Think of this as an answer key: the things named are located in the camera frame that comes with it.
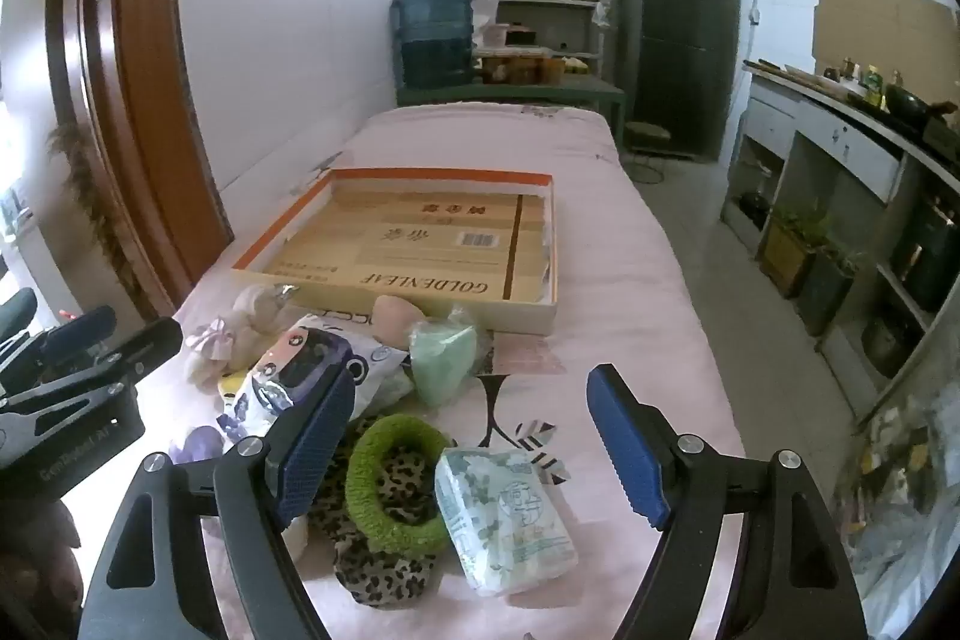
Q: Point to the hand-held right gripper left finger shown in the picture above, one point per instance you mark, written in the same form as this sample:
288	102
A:
315	449

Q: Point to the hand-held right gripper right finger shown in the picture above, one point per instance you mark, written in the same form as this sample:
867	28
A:
626	449

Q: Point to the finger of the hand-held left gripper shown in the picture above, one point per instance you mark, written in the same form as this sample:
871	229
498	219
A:
142	347
79	332

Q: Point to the leopard print slipper sock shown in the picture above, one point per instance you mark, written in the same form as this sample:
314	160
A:
334	490

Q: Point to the green fuzzy cloth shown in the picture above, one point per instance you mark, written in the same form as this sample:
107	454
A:
394	490

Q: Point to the cartoon printed soft pack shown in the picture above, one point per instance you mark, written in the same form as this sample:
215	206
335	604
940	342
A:
300	355

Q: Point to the white plush bear pink skirt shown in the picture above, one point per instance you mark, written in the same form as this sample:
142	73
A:
240	321

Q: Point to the purple cloth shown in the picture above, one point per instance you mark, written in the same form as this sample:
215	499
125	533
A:
199	445

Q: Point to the green floral tissue packet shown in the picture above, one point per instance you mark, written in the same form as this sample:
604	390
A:
502	520

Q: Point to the green sponge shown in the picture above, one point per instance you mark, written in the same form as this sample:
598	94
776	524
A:
442	362

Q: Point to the shallow cardboard box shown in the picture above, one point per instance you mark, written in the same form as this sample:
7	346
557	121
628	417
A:
420	235

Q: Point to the pink printed bed sheet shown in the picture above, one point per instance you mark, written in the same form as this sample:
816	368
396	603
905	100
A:
622	310

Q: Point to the potted plant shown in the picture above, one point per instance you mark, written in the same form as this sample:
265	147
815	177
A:
825	291
787	254

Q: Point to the pile of plastic bags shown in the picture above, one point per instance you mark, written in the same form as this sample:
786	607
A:
907	520

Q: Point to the round stool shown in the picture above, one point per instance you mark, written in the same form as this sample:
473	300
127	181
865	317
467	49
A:
646	134

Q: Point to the dark green pot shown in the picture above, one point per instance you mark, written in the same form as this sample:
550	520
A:
926	257

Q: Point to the green low table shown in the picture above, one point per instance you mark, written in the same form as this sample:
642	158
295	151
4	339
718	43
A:
525	93

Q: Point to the white kitchen counter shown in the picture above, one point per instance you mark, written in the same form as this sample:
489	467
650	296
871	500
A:
840	138

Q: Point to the dark grey refrigerator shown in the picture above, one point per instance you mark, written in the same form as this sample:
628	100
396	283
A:
675	48

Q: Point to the blue water jug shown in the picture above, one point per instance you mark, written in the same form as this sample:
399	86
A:
431	21

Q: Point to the row of condiment bottles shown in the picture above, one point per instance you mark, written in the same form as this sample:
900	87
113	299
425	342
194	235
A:
862	78

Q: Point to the black wok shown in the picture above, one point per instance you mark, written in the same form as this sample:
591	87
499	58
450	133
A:
911	104

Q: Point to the brown wooden door frame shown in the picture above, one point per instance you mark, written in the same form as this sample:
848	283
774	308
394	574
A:
135	48

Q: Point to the cardboard wall panels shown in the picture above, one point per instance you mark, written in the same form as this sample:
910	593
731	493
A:
862	21

